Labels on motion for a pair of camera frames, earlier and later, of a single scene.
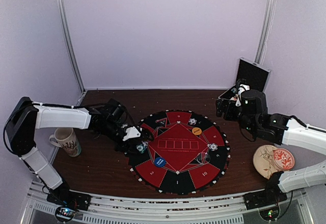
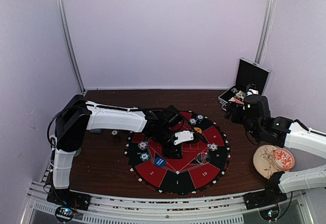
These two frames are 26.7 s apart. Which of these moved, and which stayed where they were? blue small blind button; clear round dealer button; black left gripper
Moved: black left gripper
Stayed: blue small blind button; clear round dealer button
